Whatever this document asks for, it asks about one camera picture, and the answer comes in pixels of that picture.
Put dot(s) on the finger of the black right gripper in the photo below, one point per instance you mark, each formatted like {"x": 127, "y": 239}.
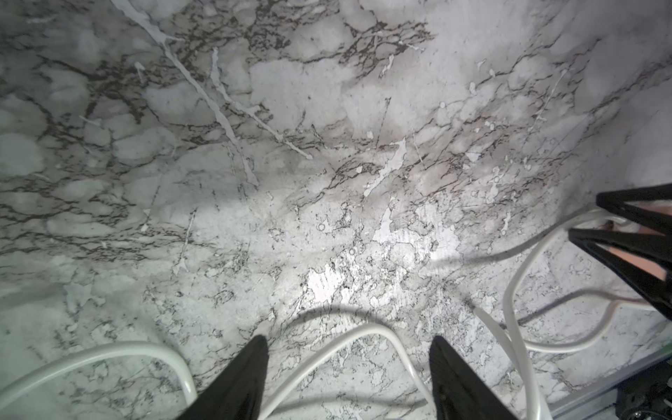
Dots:
{"x": 654, "y": 291}
{"x": 638, "y": 205}

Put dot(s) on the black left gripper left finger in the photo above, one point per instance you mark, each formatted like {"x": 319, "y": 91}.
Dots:
{"x": 237, "y": 392}

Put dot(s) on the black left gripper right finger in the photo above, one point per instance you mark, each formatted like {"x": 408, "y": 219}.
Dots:
{"x": 458, "y": 393}

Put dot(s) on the pink power strip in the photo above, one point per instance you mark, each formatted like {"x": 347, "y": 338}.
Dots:
{"x": 638, "y": 252}

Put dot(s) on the aluminium front rail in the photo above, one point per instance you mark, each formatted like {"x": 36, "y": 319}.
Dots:
{"x": 600, "y": 395}

